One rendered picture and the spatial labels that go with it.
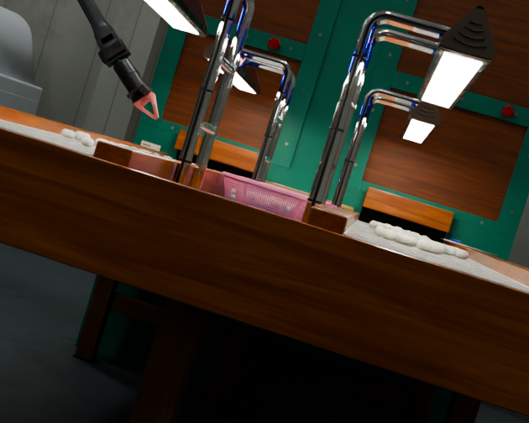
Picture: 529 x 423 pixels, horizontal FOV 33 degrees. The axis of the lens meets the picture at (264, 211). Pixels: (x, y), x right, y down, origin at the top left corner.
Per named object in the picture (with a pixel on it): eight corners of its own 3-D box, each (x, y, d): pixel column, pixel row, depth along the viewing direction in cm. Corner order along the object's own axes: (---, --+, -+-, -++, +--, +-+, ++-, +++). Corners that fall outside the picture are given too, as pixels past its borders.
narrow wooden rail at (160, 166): (75, 211, 128) (97, 138, 128) (246, 211, 308) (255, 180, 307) (110, 222, 127) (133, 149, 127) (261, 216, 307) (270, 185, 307)
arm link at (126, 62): (109, 64, 265) (125, 53, 265) (114, 69, 272) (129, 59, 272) (121, 82, 265) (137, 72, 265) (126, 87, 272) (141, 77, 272)
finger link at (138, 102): (170, 114, 271) (153, 89, 271) (164, 111, 264) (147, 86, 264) (151, 127, 271) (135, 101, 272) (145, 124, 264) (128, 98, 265)
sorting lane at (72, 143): (-99, 109, 131) (-95, 96, 131) (171, 168, 311) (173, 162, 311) (87, 168, 128) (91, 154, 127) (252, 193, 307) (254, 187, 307)
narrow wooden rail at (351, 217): (288, 279, 124) (311, 205, 124) (335, 238, 304) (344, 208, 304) (325, 291, 124) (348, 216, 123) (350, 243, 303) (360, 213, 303)
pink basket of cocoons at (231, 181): (201, 210, 192) (213, 168, 192) (221, 210, 219) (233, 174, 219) (317, 247, 189) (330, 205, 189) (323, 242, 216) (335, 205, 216)
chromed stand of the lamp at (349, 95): (289, 251, 151) (366, 0, 149) (298, 246, 171) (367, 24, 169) (395, 284, 149) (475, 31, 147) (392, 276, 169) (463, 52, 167)
